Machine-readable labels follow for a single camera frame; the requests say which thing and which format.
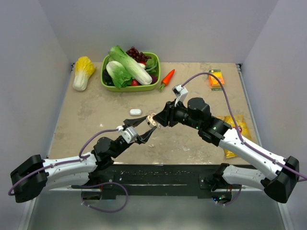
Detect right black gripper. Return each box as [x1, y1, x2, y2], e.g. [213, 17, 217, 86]
[153, 98, 201, 130]

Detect pink earbud charging case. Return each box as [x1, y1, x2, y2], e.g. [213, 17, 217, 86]
[146, 115, 160, 128]

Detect white earbud charging case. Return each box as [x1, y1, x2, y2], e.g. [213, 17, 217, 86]
[129, 109, 142, 116]

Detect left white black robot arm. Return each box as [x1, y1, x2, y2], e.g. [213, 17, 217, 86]
[8, 116, 157, 203]

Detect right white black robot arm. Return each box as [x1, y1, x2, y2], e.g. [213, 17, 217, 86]
[153, 97, 299, 203]

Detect green plastic basket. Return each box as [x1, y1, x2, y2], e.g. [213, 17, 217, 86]
[100, 52, 161, 92]

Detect orange carrot toy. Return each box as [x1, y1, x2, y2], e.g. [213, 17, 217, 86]
[158, 69, 175, 92]

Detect purple onion toy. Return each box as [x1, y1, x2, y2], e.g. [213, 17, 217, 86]
[150, 75, 158, 84]

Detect red tomato toy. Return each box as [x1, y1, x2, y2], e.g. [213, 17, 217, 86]
[130, 79, 140, 86]

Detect long green lettuce toy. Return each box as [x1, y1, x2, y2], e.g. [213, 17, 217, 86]
[109, 46, 152, 85]

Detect green leaf toy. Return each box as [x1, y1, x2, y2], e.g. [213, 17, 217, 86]
[145, 58, 158, 73]

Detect short green cabbage toy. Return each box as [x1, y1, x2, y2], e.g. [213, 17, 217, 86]
[106, 60, 132, 89]

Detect orange sponge package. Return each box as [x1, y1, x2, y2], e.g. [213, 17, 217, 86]
[208, 69, 224, 91]

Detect dark red grapes toy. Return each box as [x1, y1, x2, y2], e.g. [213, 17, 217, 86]
[126, 46, 152, 63]

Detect yellow Lays chips bag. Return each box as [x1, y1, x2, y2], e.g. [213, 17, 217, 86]
[218, 114, 252, 158]

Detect yellow napa cabbage toy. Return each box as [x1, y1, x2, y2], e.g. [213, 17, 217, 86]
[72, 56, 96, 92]

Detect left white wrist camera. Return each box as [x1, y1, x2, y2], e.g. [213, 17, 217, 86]
[117, 126, 138, 144]

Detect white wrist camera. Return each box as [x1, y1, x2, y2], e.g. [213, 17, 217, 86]
[117, 126, 138, 144]
[172, 84, 188, 107]

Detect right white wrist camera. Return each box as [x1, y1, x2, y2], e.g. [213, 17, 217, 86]
[172, 84, 188, 107]

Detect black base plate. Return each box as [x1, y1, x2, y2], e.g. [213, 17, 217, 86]
[71, 162, 238, 200]

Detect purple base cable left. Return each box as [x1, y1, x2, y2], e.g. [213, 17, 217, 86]
[80, 181, 129, 213]

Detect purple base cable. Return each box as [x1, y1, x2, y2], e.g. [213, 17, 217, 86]
[80, 181, 129, 213]
[214, 184, 243, 207]

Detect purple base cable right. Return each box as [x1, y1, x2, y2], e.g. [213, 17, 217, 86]
[214, 184, 243, 207]

